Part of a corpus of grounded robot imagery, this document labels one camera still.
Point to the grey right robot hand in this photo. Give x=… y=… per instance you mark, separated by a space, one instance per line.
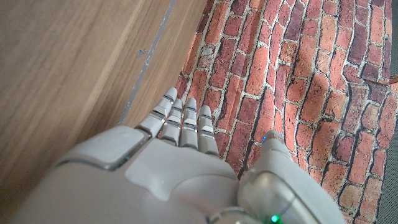
x=155 y=180

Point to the grey tape outline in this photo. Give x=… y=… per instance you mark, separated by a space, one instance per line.
x=149 y=56

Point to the red brick printed backdrop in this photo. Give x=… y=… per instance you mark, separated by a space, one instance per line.
x=311 y=77

